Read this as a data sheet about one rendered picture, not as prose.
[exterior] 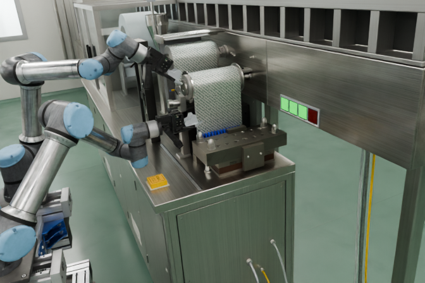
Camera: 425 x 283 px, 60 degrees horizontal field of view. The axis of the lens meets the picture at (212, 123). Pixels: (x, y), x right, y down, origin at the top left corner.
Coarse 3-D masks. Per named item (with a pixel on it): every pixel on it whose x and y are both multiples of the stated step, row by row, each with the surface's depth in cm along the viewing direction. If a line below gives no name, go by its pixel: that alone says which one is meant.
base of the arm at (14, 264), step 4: (0, 260) 121; (16, 260) 126; (20, 260) 128; (0, 264) 121; (4, 264) 122; (8, 264) 124; (12, 264) 124; (16, 264) 126; (0, 268) 121; (4, 268) 122; (8, 268) 123; (12, 268) 124; (0, 272) 121; (4, 272) 122; (8, 272) 123; (0, 276) 121
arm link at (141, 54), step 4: (140, 44) 150; (140, 48) 149; (144, 48) 150; (136, 52) 148; (140, 52) 149; (144, 52) 150; (136, 56) 149; (140, 56) 149; (144, 56) 150; (136, 60) 150; (140, 60) 150
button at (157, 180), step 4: (152, 176) 157; (156, 176) 157; (160, 176) 157; (148, 180) 155; (152, 180) 154; (156, 180) 154; (160, 180) 154; (164, 180) 154; (152, 184) 151; (156, 184) 152; (160, 184) 153; (164, 184) 154; (152, 188) 152
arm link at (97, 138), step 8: (40, 112) 127; (40, 120) 127; (96, 128) 151; (88, 136) 147; (96, 136) 150; (104, 136) 154; (112, 136) 159; (96, 144) 152; (104, 144) 154; (112, 144) 158; (120, 144) 162; (112, 152) 160
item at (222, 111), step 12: (216, 96) 167; (228, 96) 169; (240, 96) 172; (204, 108) 166; (216, 108) 169; (228, 108) 171; (240, 108) 174; (204, 120) 168; (216, 120) 170; (228, 120) 173; (240, 120) 176; (204, 132) 170; (216, 132) 172
